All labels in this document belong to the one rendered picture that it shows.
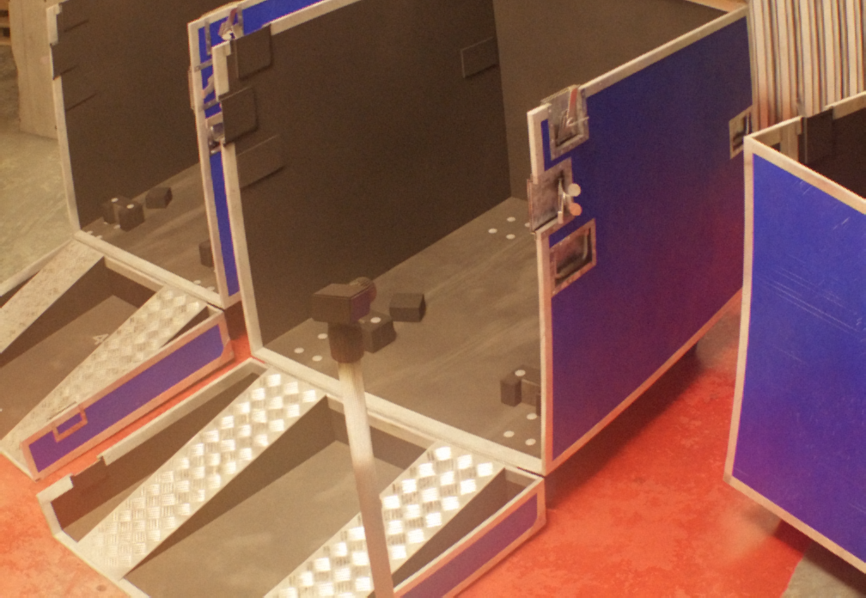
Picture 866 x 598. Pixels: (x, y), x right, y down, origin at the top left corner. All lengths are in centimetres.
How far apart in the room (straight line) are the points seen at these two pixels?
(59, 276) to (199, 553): 131
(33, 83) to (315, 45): 249
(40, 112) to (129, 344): 216
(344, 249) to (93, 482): 97
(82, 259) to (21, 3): 181
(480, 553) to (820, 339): 89
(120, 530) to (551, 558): 99
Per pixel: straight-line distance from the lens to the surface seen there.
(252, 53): 315
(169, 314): 366
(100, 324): 395
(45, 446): 335
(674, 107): 296
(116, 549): 304
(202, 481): 311
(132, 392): 349
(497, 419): 307
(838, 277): 235
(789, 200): 239
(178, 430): 330
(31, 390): 373
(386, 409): 314
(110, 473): 319
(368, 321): 335
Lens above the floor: 190
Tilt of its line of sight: 28 degrees down
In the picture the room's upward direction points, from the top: 6 degrees counter-clockwise
